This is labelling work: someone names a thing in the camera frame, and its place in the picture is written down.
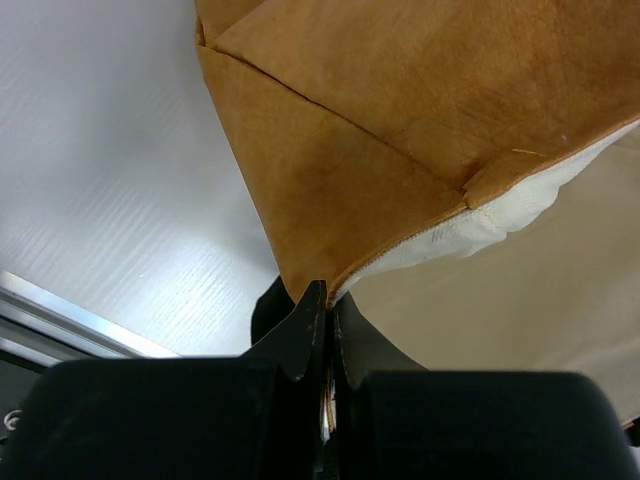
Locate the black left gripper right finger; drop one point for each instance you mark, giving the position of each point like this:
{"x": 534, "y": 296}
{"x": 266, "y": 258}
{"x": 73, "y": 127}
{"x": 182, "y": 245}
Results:
{"x": 398, "y": 420}

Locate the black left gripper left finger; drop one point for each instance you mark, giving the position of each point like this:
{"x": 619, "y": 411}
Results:
{"x": 255, "y": 416}

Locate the tan canvas tote bag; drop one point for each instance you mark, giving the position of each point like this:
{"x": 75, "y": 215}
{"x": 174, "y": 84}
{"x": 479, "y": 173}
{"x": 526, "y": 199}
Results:
{"x": 469, "y": 170}

